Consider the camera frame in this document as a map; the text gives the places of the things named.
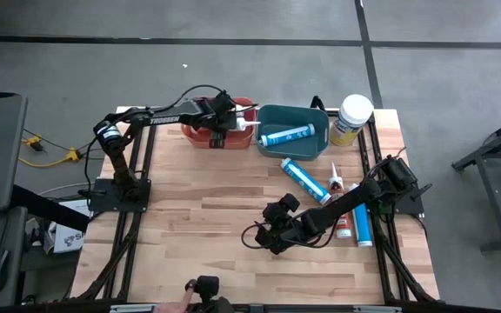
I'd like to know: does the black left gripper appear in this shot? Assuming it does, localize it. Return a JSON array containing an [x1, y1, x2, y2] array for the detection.
[[193, 90, 238, 150]]

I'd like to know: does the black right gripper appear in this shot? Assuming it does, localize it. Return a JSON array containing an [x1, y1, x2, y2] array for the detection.
[[253, 193, 319, 256]]

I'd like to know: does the blue silicone sealant tube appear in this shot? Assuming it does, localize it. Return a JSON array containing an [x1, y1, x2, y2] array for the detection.
[[279, 156, 332, 206], [348, 182, 374, 249], [259, 123, 317, 148]]

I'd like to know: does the yellow Lysol wipes canister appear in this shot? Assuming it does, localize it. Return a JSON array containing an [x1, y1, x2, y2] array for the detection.
[[329, 94, 374, 148]]

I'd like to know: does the teal plastic basket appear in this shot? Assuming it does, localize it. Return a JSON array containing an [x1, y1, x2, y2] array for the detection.
[[254, 103, 331, 161]]

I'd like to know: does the orange plastic basket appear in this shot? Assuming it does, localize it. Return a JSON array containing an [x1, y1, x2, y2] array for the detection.
[[180, 96, 258, 151]]

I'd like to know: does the black device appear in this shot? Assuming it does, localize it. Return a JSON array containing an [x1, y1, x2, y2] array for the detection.
[[184, 275, 234, 313]]

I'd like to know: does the person's hand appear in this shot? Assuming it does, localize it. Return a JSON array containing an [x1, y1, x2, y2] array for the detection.
[[154, 290, 196, 313]]

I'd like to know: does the white cardboard box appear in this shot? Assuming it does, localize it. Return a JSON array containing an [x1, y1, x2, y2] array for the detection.
[[52, 198, 91, 255]]

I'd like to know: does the black diagonal strut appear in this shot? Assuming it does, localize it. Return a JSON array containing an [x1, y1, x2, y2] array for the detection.
[[10, 184, 91, 233]]

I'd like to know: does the dark grey desk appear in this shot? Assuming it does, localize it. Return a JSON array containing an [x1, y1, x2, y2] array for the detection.
[[0, 206, 29, 308]]

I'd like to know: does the black metal table frame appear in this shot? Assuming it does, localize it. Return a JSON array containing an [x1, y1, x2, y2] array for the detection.
[[71, 106, 441, 305]]

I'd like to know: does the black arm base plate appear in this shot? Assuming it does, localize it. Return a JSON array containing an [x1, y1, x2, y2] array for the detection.
[[88, 177, 152, 214], [363, 180, 425, 217]]

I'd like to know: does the silver metal bracket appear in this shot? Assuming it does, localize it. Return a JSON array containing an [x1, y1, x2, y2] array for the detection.
[[352, 305, 403, 313], [109, 303, 161, 313]]

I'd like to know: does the yellow cable plug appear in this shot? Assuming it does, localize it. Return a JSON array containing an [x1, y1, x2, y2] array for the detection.
[[61, 147, 82, 163], [23, 135, 44, 152]]

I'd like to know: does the white cable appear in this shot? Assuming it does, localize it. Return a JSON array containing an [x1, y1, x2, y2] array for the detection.
[[37, 181, 97, 197]]

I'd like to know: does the yellow cable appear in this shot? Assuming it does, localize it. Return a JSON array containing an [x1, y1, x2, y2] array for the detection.
[[17, 155, 77, 170]]

